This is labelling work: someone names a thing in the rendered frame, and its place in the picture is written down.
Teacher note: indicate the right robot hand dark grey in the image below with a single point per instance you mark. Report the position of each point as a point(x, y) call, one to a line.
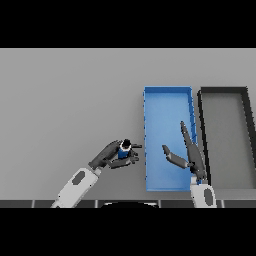
point(193, 154)

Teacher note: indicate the left robot hand dark grey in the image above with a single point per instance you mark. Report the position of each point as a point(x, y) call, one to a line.
point(106, 155)

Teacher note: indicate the right robot arm light grey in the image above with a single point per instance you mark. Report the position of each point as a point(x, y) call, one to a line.
point(203, 195)

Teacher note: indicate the left robot arm light grey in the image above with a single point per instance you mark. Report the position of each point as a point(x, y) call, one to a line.
point(75, 186)

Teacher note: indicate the blue bin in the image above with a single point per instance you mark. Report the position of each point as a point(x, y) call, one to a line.
point(168, 136)

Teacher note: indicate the dark grey bin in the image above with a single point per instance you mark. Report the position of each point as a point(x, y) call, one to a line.
point(227, 136)

